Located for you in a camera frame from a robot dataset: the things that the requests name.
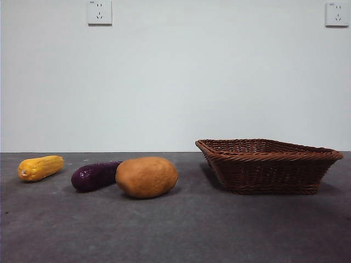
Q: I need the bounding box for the brown potato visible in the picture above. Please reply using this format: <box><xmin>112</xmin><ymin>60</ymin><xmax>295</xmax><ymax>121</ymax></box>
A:
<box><xmin>115</xmin><ymin>156</ymin><xmax>179</xmax><ymax>199</ymax></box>

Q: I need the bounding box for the purple eggplant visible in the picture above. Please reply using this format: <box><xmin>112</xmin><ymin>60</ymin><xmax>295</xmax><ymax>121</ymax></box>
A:
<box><xmin>71</xmin><ymin>161</ymin><xmax>123</xmax><ymax>193</ymax></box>

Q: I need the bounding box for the brown wicker basket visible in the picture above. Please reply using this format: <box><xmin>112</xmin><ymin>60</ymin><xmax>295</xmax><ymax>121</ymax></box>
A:
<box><xmin>195</xmin><ymin>138</ymin><xmax>344</xmax><ymax>196</ymax></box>

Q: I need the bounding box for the yellow corn cob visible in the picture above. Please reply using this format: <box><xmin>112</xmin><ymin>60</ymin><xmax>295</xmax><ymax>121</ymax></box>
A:
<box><xmin>18</xmin><ymin>155</ymin><xmax>65</xmax><ymax>182</ymax></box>

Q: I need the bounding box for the white wall socket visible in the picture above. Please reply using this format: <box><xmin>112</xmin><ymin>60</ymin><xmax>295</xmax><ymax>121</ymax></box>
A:
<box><xmin>325</xmin><ymin>2</ymin><xmax>346</xmax><ymax>27</ymax></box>
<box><xmin>87</xmin><ymin>0</ymin><xmax>113</xmax><ymax>27</ymax></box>

